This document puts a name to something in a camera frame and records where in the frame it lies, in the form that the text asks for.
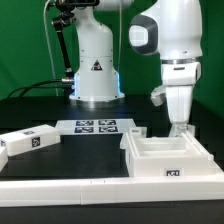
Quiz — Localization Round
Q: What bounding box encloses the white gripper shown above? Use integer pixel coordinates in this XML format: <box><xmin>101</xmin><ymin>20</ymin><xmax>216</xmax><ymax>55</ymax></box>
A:
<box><xmin>161</xmin><ymin>62</ymin><xmax>201</xmax><ymax>134</ymax></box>

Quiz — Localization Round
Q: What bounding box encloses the white cabinet door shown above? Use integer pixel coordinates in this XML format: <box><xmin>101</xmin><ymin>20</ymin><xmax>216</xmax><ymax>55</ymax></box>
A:
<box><xmin>129</xmin><ymin>127</ymin><xmax>147</xmax><ymax>138</ymax></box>
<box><xmin>169</xmin><ymin>124</ymin><xmax>195</xmax><ymax>137</ymax></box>

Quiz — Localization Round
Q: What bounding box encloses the white cabinet body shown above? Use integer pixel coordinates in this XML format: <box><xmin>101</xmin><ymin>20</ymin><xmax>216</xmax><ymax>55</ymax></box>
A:
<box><xmin>120</xmin><ymin>132</ymin><xmax>222</xmax><ymax>177</ymax></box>

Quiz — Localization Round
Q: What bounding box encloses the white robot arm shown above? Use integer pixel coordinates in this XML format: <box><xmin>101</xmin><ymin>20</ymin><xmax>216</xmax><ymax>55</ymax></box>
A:
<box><xmin>70</xmin><ymin>0</ymin><xmax>202</xmax><ymax>136</ymax></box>

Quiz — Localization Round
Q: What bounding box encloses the white long cabinet top block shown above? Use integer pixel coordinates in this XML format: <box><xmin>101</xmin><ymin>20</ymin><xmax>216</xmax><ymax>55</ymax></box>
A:
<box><xmin>0</xmin><ymin>125</ymin><xmax>60</xmax><ymax>156</ymax></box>

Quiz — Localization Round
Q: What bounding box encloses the white block at left edge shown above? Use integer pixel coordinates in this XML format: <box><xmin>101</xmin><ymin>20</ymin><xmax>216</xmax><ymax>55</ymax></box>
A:
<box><xmin>0</xmin><ymin>147</ymin><xmax>8</xmax><ymax>172</ymax></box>

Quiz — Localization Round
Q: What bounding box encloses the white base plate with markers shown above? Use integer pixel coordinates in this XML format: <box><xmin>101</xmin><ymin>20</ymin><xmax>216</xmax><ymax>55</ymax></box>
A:
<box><xmin>56</xmin><ymin>119</ymin><xmax>135</xmax><ymax>135</ymax></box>

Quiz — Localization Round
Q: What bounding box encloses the white L-shaped fence frame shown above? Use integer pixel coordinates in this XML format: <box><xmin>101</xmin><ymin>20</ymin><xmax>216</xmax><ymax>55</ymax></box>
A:
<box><xmin>0</xmin><ymin>130</ymin><xmax>224</xmax><ymax>207</ymax></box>

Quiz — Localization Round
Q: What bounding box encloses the black cable bundle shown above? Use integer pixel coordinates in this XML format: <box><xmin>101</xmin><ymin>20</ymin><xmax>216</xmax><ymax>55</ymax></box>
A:
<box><xmin>7</xmin><ymin>77</ymin><xmax>75</xmax><ymax>98</ymax></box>

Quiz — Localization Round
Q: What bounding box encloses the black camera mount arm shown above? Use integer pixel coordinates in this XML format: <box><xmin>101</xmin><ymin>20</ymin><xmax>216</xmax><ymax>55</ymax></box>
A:
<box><xmin>51</xmin><ymin>0</ymin><xmax>100</xmax><ymax>78</ymax></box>

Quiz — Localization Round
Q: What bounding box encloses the grey thin cable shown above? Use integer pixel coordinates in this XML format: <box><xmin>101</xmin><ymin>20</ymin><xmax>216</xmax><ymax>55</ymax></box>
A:
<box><xmin>42</xmin><ymin>0</ymin><xmax>60</xmax><ymax>97</ymax></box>

